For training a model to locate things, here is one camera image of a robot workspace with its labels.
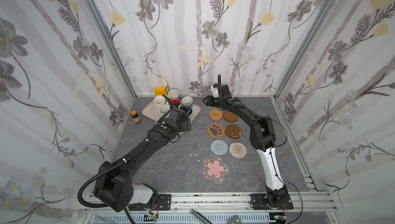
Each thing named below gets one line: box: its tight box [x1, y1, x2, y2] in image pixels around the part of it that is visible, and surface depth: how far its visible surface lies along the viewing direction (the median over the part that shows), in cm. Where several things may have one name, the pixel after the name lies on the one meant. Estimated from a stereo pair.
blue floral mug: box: [181, 96, 194, 109], surface depth 106 cm
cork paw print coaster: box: [206, 122, 226, 139], surface depth 103 cm
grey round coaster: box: [210, 139, 229, 156], surface depth 95 cm
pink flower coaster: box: [202, 155, 230, 184], surface depth 86 cm
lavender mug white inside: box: [167, 88, 181, 100], surface depth 113 cm
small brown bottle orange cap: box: [131, 109, 141, 124], surface depth 103 cm
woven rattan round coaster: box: [208, 108, 224, 122], surface depth 110 cm
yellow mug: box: [154, 86, 168, 97], surface depth 117 cm
